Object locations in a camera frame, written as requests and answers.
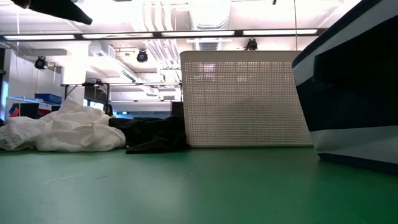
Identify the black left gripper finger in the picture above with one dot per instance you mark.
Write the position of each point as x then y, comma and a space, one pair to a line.
56, 9

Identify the black garment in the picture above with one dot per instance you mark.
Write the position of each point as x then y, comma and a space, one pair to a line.
152, 137

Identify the green table mat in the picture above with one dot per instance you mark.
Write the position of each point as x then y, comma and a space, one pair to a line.
199, 186

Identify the long ceiling light bar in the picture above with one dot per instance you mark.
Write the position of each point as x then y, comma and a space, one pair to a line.
155, 34

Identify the black-legged table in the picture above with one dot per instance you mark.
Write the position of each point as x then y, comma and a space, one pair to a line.
107, 84

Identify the person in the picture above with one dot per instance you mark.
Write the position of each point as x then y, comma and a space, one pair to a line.
109, 110

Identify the navy blue garment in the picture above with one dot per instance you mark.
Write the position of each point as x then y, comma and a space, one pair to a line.
357, 93

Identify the white lace garment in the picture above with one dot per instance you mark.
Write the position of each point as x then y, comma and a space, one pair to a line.
74, 130

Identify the blue plastic crate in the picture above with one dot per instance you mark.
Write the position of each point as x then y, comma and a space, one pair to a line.
48, 98

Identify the black hanging spotlight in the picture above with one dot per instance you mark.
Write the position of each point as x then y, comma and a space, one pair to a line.
40, 63
251, 44
142, 56

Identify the white plastic laundry basket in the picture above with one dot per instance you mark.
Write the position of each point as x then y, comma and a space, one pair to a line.
242, 102

